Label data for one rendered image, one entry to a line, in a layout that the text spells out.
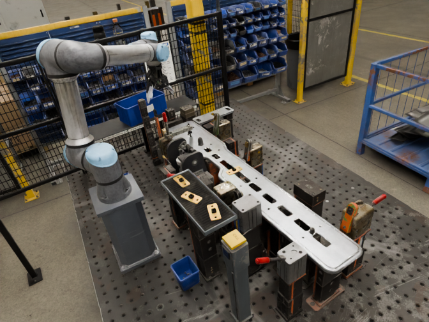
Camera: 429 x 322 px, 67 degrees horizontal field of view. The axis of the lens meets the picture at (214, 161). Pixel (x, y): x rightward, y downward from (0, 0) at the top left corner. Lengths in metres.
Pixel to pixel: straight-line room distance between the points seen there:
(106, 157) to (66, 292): 1.56
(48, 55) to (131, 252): 0.92
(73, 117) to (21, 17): 6.70
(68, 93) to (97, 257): 0.86
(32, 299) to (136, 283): 1.30
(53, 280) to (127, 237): 1.36
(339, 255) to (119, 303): 0.96
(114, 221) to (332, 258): 0.90
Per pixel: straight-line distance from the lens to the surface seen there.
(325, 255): 1.29
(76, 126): 1.44
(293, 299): 1.38
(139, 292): 1.62
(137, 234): 1.58
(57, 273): 2.89
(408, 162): 3.32
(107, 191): 1.44
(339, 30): 4.89
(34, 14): 8.06
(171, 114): 2.20
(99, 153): 1.38
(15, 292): 2.96
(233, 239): 1.11
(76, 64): 1.29
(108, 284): 1.71
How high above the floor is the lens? 1.98
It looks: 34 degrees down
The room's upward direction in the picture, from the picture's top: 7 degrees counter-clockwise
